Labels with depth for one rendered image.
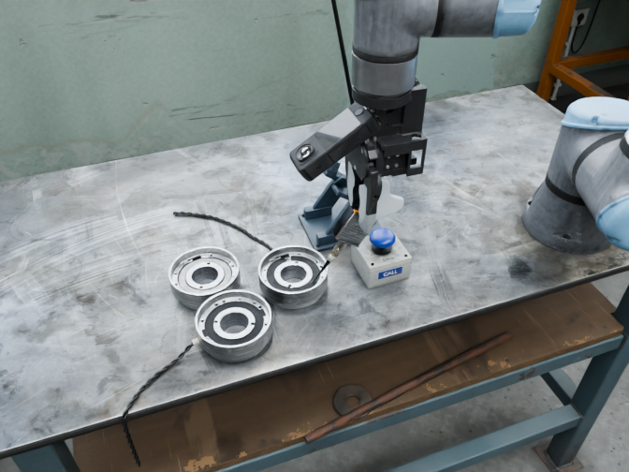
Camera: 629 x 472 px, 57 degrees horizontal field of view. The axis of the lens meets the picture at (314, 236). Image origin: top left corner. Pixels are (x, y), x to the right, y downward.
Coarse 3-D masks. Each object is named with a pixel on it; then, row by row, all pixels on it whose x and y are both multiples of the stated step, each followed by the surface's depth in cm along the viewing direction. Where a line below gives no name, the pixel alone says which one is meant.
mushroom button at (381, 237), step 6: (378, 228) 89; (384, 228) 89; (372, 234) 88; (378, 234) 88; (384, 234) 87; (390, 234) 88; (372, 240) 87; (378, 240) 87; (384, 240) 87; (390, 240) 87; (378, 246) 87; (384, 246) 87
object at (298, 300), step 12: (276, 252) 90; (288, 252) 91; (300, 252) 91; (312, 252) 90; (264, 264) 89; (288, 264) 89; (300, 264) 89; (264, 276) 87; (276, 276) 87; (288, 276) 91; (300, 276) 90; (324, 276) 85; (264, 288) 85; (312, 288) 84; (324, 288) 86; (276, 300) 85; (288, 300) 84; (300, 300) 84; (312, 300) 85
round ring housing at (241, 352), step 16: (208, 304) 82; (256, 304) 83; (224, 320) 82; (240, 320) 83; (224, 336) 78; (240, 336) 78; (256, 336) 78; (208, 352) 78; (224, 352) 76; (240, 352) 76; (256, 352) 79
